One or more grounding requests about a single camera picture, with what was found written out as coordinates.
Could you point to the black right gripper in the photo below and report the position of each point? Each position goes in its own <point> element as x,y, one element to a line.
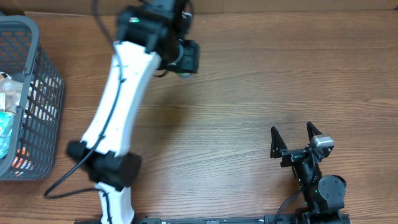
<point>278,146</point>

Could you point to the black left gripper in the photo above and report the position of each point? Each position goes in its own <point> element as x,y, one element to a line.
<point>189,59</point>

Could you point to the clear snack pouch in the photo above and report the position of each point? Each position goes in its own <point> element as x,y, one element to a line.
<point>11,91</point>

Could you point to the teal tissue pack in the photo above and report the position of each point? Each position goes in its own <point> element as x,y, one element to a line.
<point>7,121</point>

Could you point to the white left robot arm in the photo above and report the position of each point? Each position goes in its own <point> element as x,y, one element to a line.
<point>150,42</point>

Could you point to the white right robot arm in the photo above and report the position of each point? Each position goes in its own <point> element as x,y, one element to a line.
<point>323,195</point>

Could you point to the grey plastic mesh basket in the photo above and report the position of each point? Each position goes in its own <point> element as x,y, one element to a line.
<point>34,136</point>

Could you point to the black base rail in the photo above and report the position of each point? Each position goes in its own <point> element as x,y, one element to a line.
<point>217,220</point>

